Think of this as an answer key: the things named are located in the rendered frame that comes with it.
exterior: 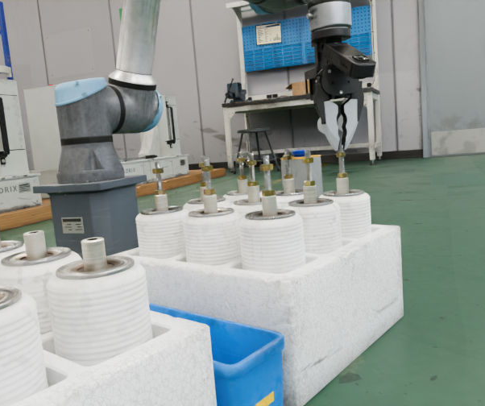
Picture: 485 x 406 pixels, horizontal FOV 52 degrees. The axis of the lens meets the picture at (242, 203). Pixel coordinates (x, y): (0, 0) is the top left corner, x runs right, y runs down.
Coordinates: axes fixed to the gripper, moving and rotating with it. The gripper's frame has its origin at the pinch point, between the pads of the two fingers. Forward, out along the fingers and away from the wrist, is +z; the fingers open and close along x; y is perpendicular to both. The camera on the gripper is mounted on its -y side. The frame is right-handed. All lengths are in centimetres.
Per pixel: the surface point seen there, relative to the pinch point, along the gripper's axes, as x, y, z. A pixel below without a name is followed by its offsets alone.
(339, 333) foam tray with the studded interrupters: 10.1, -16.8, 28.1
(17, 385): 49, -43, 15
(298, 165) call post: -0.1, 23.2, 4.9
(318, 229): 10.2, -11.2, 13.0
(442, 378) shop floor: -2.3, -24.1, 34.5
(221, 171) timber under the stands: -62, 410, 30
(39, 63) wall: 133, 701, -134
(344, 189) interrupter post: 0.2, -0.5, 8.5
